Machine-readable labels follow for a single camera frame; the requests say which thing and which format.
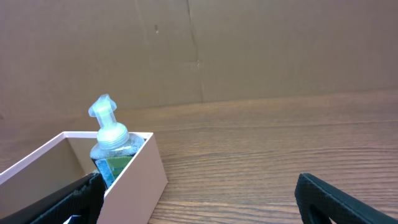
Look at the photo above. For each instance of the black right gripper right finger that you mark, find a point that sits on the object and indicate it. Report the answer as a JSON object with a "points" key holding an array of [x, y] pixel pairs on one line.
{"points": [[320, 202]]}

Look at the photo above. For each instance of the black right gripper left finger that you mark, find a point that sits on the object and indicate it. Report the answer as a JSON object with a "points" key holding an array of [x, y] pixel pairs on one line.
{"points": [[79, 202]]}

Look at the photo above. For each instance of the white cardboard box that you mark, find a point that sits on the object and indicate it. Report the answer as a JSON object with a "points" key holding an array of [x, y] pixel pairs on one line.
{"points": [[65, 159]]}

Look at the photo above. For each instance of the clear soap pump bottle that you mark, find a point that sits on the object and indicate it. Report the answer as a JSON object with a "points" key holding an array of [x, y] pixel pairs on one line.
{"points": [[115, 146]]}

